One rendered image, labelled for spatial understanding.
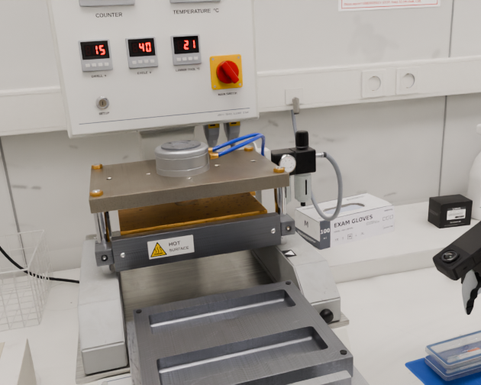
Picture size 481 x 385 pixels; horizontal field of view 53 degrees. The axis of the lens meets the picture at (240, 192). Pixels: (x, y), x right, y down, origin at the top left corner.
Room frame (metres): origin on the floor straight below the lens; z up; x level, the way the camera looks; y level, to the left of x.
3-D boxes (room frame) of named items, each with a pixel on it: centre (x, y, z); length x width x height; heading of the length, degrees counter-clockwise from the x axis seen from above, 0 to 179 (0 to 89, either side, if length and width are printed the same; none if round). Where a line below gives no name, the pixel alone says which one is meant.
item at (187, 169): (0.73, 0.07, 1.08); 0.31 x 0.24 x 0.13; 105
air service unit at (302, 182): (0.88, -0.10, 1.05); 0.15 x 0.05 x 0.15; 105
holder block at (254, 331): (0.45, 0.02, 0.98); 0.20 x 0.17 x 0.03; 105
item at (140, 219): (0.70, 0.08, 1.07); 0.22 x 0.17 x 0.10; 105
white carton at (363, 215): (1.16, -0.26, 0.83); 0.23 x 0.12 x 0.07; 113
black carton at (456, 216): (1.18, -0.55, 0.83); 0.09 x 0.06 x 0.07; 98
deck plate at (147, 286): (0.73, 0.09, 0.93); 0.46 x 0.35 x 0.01; 15
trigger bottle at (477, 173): (1.22, -0.65, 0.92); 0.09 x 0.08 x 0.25; 16
